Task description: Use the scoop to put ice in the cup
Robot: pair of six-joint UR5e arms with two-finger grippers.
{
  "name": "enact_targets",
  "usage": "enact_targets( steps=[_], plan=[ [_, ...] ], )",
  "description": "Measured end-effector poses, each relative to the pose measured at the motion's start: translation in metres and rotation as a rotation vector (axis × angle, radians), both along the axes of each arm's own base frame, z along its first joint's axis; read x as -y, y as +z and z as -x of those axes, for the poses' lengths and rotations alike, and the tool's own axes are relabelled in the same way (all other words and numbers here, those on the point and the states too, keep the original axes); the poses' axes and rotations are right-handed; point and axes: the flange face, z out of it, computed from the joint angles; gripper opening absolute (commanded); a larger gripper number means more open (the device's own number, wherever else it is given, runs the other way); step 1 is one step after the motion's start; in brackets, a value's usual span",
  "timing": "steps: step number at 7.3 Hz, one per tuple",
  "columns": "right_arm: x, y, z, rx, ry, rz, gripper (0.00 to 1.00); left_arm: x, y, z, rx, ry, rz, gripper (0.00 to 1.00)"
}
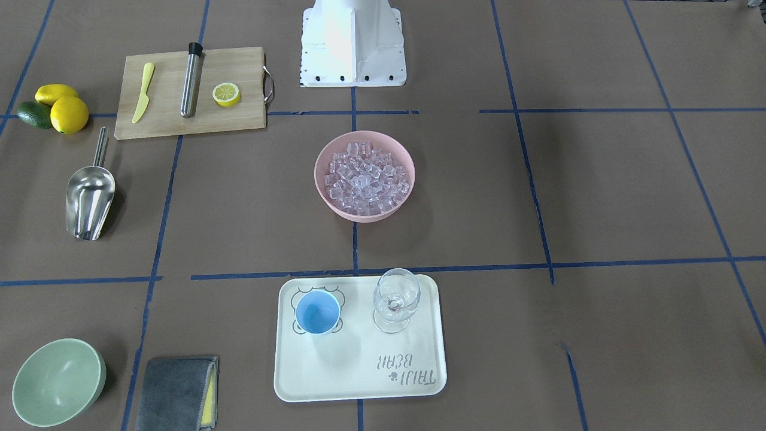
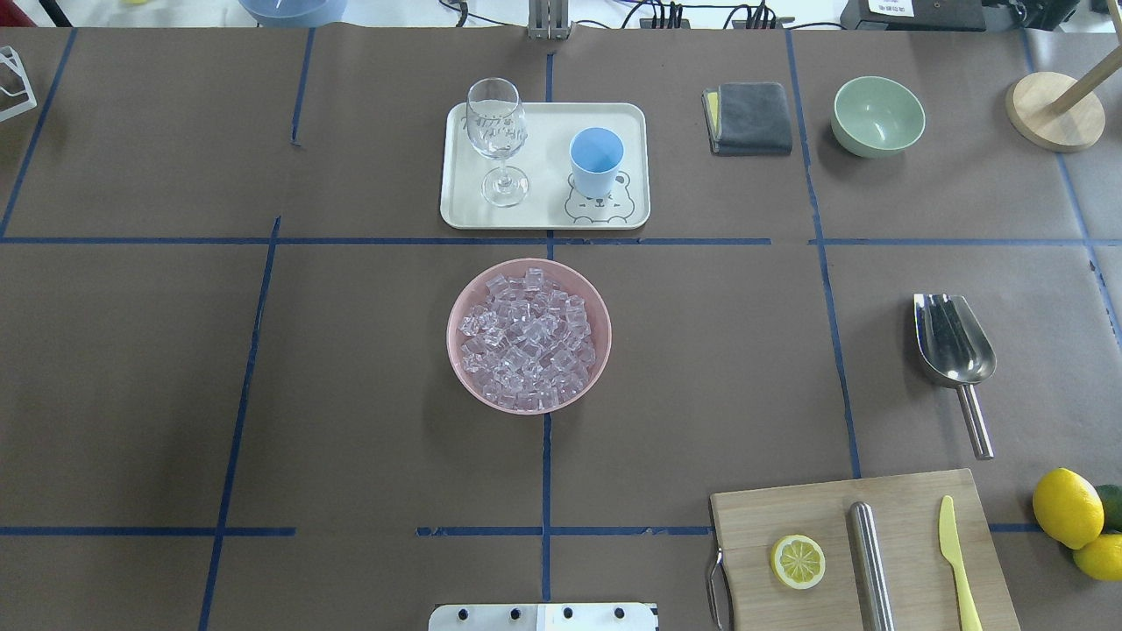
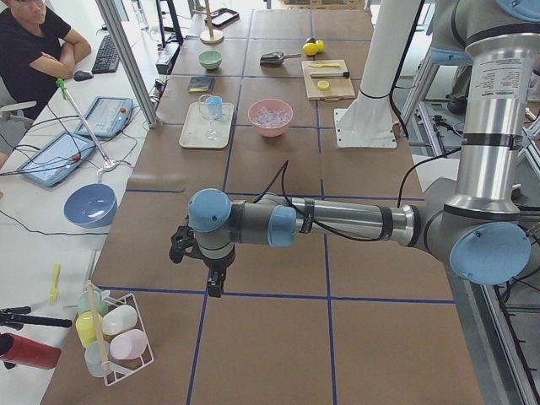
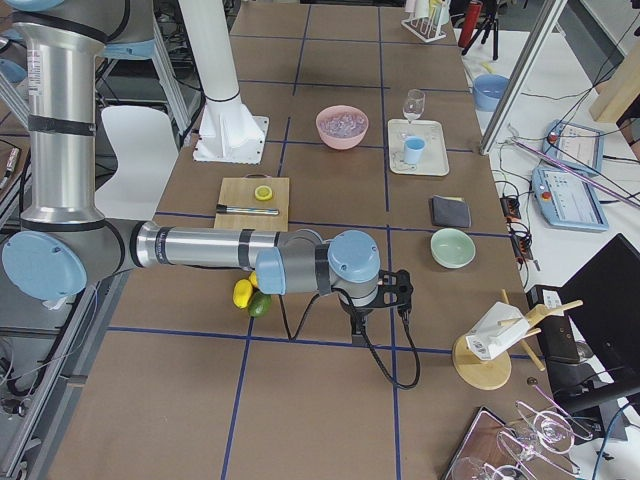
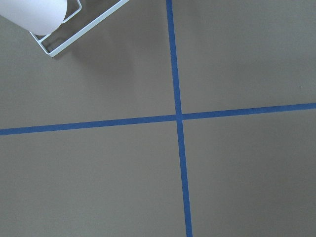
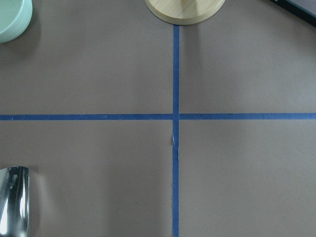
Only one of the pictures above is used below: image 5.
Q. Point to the white plastic cup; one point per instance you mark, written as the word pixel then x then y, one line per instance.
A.
pixel 40 17

